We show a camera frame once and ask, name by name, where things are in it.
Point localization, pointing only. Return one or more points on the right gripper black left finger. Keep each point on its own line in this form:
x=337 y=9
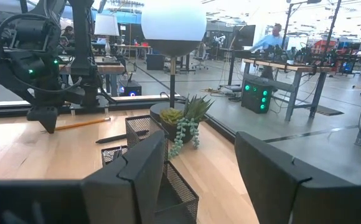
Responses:
x=130 y=186

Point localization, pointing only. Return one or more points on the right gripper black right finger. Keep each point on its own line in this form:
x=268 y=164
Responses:
x=267 y=186

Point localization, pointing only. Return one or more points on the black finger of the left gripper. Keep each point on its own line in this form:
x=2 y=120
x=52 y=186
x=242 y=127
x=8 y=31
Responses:
x=45 y=119

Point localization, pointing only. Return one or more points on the orange pencil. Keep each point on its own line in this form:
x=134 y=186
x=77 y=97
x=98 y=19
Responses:
x=81 y=124

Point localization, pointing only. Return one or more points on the black mesh desk organizer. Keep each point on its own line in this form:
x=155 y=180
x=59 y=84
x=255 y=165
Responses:
x=180 y=199

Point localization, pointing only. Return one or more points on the black pen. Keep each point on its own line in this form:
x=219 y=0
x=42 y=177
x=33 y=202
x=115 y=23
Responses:
x=112 y=138

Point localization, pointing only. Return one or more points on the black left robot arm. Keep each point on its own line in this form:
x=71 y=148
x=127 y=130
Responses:
x=81 y=37

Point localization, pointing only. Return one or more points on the office chair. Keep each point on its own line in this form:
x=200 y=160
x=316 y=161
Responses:
x=200 y=56

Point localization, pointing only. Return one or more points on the person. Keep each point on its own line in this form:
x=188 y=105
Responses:
x=67 y=33
x=270 y=40

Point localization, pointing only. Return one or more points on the wooden top desk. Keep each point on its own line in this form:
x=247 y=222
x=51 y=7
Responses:
x=112 y=68

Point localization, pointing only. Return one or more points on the potted succulent plant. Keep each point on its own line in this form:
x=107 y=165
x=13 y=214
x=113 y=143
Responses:
x=183 y=124

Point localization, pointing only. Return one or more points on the computer tower with green lights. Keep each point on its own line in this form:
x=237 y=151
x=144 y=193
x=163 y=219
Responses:
x=256 y=96

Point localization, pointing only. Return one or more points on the computer tower with blue light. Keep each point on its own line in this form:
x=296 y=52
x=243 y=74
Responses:
x=130 y=88

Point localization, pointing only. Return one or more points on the white shade table lamp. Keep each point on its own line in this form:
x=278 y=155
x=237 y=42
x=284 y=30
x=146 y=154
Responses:
x=106 y=25

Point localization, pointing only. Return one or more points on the wooden top workbench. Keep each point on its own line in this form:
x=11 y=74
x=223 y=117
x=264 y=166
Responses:
x=292 y=67

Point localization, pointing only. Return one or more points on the black bin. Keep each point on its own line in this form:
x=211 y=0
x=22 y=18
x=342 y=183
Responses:
x=155 y=62

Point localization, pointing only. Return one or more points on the white and black globe lamp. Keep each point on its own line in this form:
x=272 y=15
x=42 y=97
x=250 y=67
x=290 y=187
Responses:
x=174 y=25

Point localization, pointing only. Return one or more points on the black monitor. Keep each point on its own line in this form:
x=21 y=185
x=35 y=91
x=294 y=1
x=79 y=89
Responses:
x=244 y=35

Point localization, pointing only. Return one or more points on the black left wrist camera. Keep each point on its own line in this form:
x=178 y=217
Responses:
x=31 y=34

